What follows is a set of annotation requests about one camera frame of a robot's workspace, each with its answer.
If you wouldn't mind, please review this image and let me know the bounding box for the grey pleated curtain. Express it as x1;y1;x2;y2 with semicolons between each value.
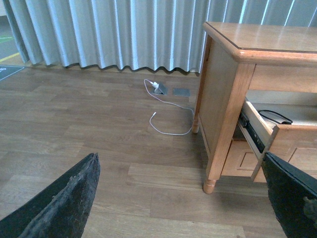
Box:
3;0;317;72

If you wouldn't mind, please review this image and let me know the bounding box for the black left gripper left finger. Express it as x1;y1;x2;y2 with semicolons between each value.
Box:
0;153;101;238

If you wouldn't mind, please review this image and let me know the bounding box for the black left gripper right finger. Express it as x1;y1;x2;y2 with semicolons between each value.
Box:
261;152;317;238

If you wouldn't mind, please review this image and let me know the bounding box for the black charger cable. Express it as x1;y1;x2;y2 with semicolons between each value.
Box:
258;110;293;125

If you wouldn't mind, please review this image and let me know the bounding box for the white floor cable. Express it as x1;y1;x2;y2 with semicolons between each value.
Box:
144;78;195;136

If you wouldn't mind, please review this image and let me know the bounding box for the open grey floor socket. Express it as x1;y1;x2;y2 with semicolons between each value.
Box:
153;83;168;95

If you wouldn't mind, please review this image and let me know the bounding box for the white floor charger plug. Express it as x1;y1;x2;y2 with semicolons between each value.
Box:
150;81;159;88

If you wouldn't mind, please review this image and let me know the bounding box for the closed grey floor socket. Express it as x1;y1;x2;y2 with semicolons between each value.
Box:
172;88;190;97

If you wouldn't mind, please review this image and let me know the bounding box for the light wooden nightstand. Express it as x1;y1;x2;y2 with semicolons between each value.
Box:
192;22;317;194

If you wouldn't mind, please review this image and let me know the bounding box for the wooden drawer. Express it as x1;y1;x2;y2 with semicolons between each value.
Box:
238;99;317;182
221;140;317;178

